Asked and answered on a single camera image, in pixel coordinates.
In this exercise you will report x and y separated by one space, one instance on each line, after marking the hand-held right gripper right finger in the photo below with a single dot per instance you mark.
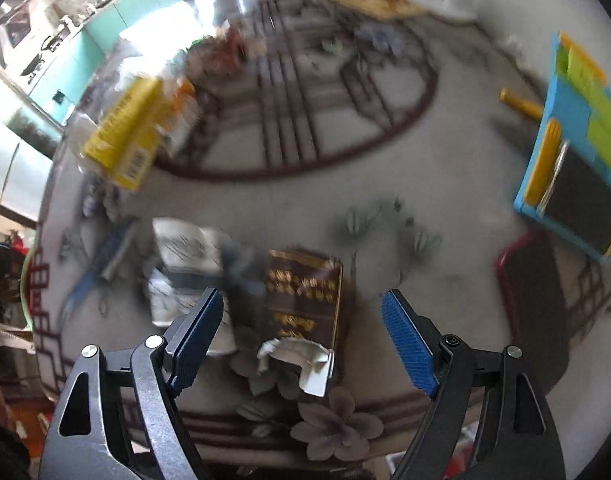
408 345

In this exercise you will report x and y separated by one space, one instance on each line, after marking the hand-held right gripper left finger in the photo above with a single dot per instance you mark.
200 335

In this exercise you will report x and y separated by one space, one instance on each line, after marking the brown cigarette box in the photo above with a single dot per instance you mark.
300 300

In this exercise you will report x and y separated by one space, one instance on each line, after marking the yellow drink carton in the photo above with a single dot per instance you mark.
120 130

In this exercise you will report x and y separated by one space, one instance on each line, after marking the brown paper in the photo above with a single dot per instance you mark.
220 55

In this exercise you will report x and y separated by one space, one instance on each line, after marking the white printed plastic bag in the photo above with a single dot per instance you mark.
180 250

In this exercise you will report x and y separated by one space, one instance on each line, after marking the blue pen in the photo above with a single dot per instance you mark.
107 255

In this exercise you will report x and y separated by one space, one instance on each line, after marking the red-edged black phone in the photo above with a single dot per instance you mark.
535 300

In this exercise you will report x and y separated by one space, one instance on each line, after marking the orange snack packet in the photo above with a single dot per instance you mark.
183 110

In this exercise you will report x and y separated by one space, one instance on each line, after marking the white refrigerator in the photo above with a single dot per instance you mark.
10 170

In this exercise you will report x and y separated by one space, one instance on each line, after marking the yellow marker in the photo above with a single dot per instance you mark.
520 103

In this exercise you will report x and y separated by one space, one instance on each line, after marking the blue toy board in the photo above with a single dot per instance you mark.
553 105

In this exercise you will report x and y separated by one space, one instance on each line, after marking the teal kitchen cabinets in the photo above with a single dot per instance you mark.
135 7

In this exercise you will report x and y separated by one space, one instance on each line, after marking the wooden trivet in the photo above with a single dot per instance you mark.
370 2

